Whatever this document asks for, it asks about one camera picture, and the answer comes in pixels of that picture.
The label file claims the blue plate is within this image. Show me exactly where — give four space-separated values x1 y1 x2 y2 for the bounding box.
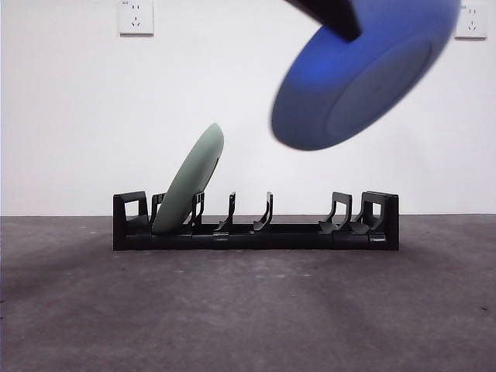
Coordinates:
270 0 463 153

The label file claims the green plate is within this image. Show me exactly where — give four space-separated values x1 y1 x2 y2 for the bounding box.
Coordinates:
151 122 226 236

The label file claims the black plate rack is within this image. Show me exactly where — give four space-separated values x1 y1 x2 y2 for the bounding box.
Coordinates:
112 190 401 252

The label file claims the white wall socket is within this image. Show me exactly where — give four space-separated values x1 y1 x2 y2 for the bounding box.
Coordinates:
453 4 488 40
119 0 155 38

